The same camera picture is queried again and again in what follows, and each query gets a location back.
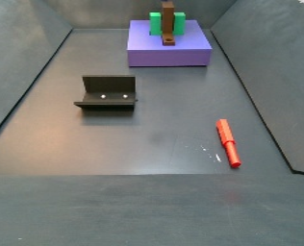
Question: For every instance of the purple base board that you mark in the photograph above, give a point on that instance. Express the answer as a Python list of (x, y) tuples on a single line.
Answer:
[(191, 50)]

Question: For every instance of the red peg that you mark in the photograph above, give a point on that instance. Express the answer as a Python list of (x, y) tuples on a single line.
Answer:
[(227, 143)]

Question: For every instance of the black U-shaped holder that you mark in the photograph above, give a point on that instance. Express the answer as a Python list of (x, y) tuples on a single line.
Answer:
[(108, 92)]

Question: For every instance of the right green block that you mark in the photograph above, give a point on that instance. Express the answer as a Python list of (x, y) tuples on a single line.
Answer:
[(155, 24)]

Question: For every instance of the brown L-shaped block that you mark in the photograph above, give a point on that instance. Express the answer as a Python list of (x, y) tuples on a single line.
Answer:
[(167, 23)]

